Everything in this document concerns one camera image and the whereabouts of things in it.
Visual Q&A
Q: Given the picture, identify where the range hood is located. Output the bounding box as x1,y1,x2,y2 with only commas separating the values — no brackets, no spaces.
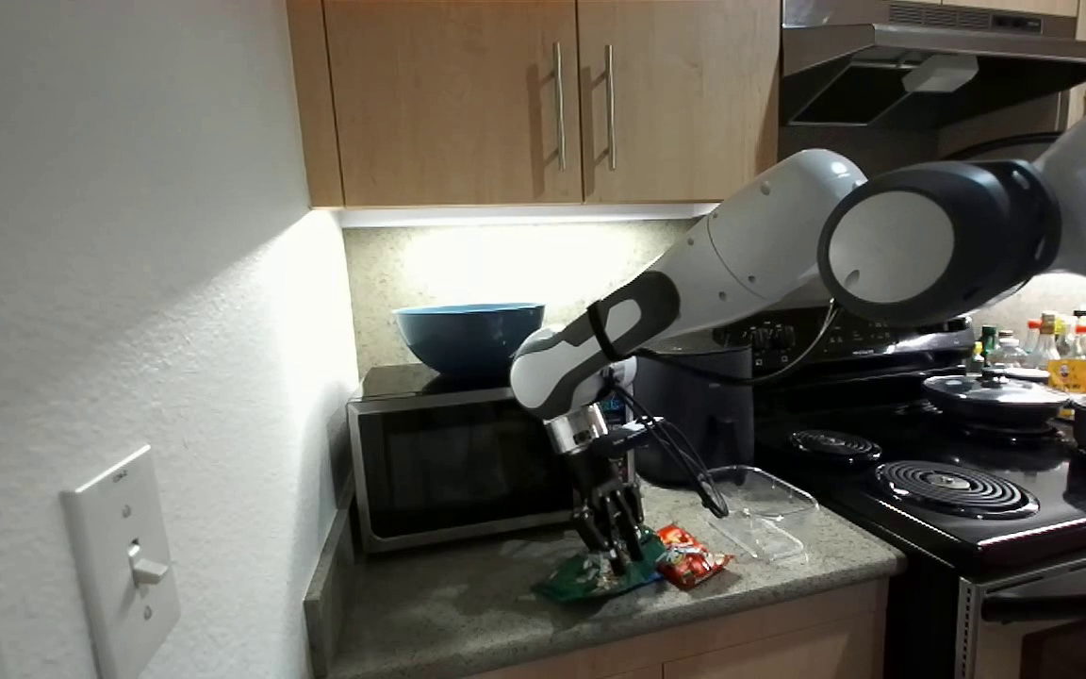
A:
779,0,1086,127

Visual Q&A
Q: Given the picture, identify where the blue bowl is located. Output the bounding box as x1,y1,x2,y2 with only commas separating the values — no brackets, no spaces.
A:
394,303,542,385

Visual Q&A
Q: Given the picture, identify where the wooden cabinet left door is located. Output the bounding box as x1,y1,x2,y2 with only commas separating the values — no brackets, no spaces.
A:
322,0,581,207

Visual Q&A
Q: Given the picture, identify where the green pistachio sachet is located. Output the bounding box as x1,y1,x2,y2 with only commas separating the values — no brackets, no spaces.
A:
532,540,663,608

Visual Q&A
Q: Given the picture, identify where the wooden base cabinet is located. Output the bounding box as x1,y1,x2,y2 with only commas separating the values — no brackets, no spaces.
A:
469,583,886,679

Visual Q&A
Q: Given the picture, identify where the black electric stove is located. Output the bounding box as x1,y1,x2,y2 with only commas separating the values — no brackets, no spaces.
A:
721,310,1086,679

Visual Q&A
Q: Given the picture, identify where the white light switch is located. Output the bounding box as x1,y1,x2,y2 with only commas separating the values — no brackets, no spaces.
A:
61,446,179,679

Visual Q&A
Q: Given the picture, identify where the black frying pan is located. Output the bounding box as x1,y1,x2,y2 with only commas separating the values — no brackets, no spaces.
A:
919,373,1068,424

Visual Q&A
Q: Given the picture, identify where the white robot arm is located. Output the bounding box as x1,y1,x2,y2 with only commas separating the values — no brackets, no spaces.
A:
510,122,1086,461

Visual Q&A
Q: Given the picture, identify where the wooden cabinet door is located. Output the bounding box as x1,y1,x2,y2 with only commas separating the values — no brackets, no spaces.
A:
578,0,779,204
322,0,581,207

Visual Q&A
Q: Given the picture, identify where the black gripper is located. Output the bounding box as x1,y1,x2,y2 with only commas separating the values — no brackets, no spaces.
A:
545,403,644,583

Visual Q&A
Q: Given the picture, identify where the wooden cabinet right door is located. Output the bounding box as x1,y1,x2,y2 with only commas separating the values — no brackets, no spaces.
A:
578,0,779,204

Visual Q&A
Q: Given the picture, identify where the red snack sachet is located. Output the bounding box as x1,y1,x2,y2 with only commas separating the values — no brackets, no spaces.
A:
657,526,728,590

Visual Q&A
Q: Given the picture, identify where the orange sauce bottle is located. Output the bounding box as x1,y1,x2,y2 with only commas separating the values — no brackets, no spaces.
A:
1048,326,1086,393

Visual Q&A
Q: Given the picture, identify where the black steel microwave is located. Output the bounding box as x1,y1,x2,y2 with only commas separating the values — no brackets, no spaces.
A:
349,366,578,556

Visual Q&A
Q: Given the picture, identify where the clear plastic bowl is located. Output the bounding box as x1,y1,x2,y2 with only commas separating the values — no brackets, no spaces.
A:
700,464,818,565

